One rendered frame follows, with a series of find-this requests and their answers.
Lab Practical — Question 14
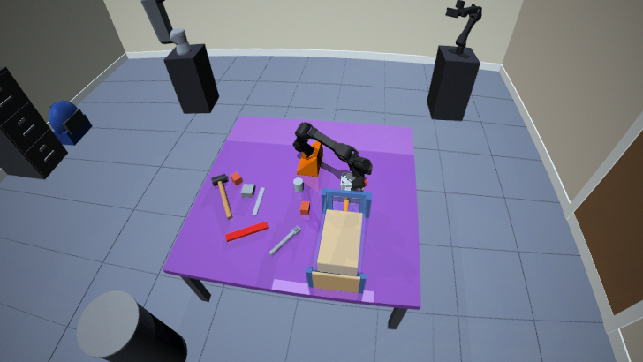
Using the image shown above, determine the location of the hammer with black head and wooden handle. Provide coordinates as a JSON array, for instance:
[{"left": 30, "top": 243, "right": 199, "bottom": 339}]
[{"left": 211, "top": 173, "right": 232, "bottom": 220}]

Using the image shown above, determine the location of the red flat bar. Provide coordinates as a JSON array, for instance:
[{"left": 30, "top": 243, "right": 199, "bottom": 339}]
[{"left": 225, "top": 222, "right": 269, "bottom": 242}]

